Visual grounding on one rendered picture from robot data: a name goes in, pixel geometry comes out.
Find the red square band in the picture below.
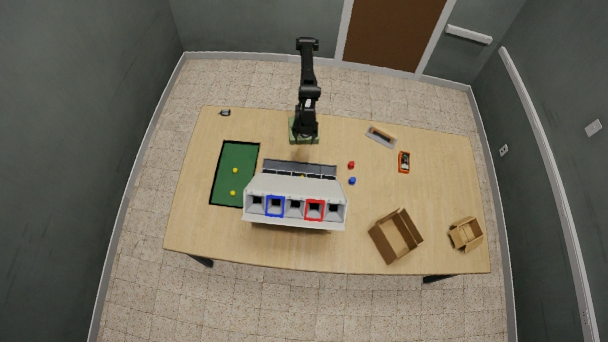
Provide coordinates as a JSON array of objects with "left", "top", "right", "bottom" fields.
[{"left": 304, "top": 199, "right": 325, "bottom": 222}]

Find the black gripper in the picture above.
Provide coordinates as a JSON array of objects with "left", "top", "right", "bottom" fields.
[{"left": 292, "top": 119, "right": 318, "bottom": 145}]

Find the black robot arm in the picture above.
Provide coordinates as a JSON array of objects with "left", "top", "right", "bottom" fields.
[{"left": 295, "top": 37, "right": 321, "bottom": 138}]

